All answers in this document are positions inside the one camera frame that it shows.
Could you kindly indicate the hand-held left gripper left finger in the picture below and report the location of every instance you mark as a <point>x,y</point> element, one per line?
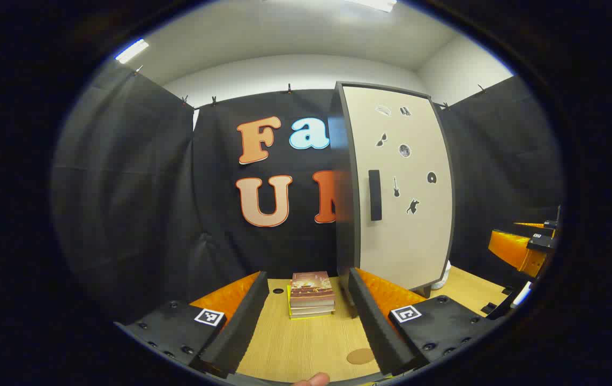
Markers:
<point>239,327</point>

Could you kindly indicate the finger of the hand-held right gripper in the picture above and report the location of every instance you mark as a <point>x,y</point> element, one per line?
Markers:
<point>515,249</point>
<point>539,224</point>

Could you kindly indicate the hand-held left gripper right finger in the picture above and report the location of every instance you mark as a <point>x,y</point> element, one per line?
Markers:
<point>378,327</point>

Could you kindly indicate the round brown coaster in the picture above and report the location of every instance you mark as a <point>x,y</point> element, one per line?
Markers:
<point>360,356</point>

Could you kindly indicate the grey cabinet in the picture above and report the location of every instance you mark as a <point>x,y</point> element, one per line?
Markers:
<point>348,241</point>

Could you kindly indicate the black table clamp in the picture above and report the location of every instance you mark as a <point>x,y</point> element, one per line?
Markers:
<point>489,308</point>
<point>508,291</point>

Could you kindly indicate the white board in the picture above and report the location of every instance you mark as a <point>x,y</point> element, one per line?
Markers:
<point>521,295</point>

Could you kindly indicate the white round object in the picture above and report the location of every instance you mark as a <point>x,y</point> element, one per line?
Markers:
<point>443,276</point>

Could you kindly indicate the black backdrop cloth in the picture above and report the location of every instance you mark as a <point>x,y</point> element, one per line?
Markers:
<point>140,187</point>

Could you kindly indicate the ceiling light panel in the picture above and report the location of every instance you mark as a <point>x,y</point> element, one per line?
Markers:
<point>132,51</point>

